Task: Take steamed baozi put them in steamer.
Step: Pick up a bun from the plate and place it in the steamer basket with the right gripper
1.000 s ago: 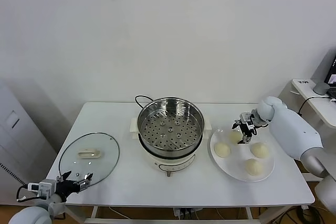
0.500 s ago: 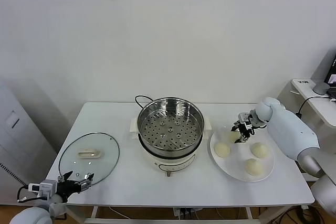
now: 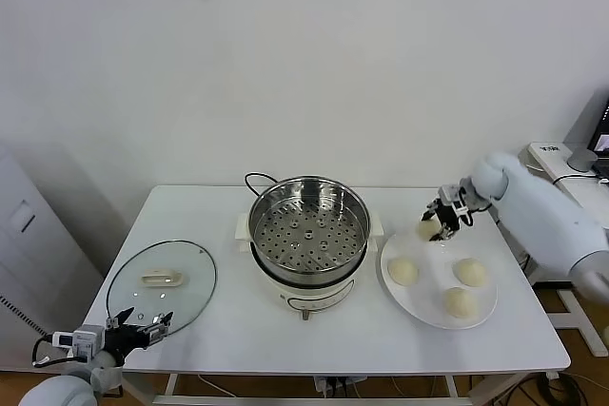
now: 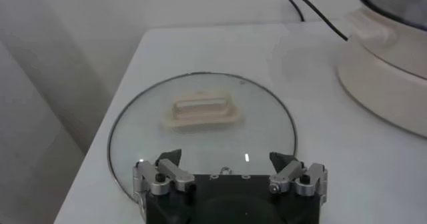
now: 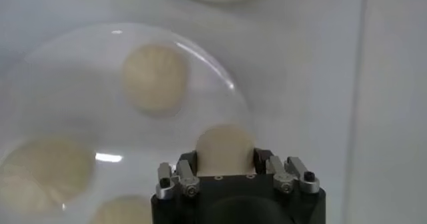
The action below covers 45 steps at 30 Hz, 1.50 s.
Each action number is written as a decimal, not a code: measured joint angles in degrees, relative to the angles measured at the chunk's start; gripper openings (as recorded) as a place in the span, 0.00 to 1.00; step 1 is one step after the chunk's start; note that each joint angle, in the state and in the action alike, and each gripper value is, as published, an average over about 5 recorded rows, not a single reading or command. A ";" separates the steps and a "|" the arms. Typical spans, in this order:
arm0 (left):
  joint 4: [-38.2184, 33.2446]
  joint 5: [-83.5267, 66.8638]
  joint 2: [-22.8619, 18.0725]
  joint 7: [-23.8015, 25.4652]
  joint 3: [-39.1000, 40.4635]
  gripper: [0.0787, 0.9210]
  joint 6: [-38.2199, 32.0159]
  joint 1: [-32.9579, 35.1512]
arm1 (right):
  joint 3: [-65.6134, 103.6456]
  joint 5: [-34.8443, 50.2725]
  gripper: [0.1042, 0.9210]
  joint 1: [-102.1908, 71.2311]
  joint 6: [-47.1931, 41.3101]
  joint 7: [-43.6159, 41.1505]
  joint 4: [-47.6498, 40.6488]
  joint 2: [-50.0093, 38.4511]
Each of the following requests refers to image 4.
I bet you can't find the black cooker power cord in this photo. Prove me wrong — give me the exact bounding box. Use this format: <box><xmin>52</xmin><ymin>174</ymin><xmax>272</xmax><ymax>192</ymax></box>
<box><xmin>280</xmin><ymin>0</ymin><xmax>350</xmax><ymax>42</ymax></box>

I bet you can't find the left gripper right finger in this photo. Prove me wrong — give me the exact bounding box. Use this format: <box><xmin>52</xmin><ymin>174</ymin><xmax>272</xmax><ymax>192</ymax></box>
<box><xmin>268</xmin><ymin>151</ymin><xmax>329</xmax><ymax>207</ymax></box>

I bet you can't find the white electric cooker base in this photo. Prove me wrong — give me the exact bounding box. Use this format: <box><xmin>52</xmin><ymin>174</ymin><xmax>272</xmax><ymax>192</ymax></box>
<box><xmin>335</xmin><ymin>7</ymin><xmax>427</xmax><ymax>139</ymax></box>

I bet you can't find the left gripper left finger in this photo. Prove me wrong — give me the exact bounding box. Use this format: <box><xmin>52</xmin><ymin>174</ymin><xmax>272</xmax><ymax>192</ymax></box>
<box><xmin>132</xmin><ymin>148</ymin><xmax>196</xmax><ymax>210</ymax></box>

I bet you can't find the glass lid with cream handle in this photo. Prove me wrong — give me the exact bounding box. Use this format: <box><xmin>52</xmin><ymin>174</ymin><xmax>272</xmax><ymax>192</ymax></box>
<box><xmin>106</xmin><ymin>71</ymin><xmax>298</xmax><ymax>206</ymax></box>

